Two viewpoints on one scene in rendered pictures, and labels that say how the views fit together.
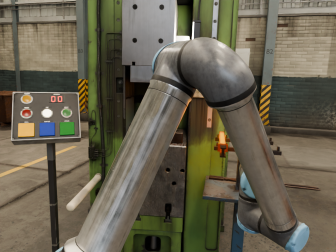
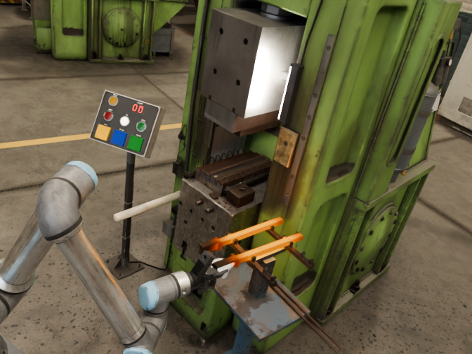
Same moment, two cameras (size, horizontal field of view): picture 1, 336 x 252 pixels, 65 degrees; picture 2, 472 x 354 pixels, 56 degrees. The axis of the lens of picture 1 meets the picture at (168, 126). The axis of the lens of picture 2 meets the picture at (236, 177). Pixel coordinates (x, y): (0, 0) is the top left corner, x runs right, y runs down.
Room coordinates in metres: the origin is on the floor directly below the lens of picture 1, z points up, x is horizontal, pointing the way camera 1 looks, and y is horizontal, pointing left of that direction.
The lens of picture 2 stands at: (0.04, -1.09, 2.13)
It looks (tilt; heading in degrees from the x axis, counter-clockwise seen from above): 30 degrees down; 35
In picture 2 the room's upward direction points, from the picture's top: 12 degrees clockwise
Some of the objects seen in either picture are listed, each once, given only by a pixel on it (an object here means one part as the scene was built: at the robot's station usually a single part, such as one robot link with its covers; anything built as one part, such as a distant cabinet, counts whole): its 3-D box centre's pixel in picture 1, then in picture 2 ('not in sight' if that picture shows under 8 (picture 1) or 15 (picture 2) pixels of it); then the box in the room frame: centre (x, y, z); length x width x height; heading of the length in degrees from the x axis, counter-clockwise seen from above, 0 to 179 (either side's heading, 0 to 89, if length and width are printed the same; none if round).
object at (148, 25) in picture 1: (159, 36); (265, 62); (1.76, 0.07, 1.56); 0.42 x 0.39 x 0.40; 176
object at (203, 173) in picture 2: not in sight; (237, 170); (1.77, 0.12, 0.96); 0.42 x 0.20 x 0.09; 176
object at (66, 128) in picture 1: (67, 128); (135, 143); (1.43, 0.56, 1.01); 0.07 x 0.05 x 0.07; 111
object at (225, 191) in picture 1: (241, 189); (256, 294); (1.36, -0.41, 0.71); 0.40 x 0.30 x 0.02; 79
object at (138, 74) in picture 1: (151, 75); (249, 108); (1.77, 0.12, 1.32); 0.42 x 0.20 x 0.10; 176
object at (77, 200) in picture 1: (85, 190); (148, 206); (1.49, 0.48, 0.62); 0.44 x 0.05 x 0.05; 176
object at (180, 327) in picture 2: not in sight; (180, 315); (1.51, 0.13, 0.01); 0.58 x 0.39 x 0.01; 86
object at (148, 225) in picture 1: (156, 226); (223, 274); (1.77, 0.06, 0.23); 0.55 x 0.37 x 0.47; 176
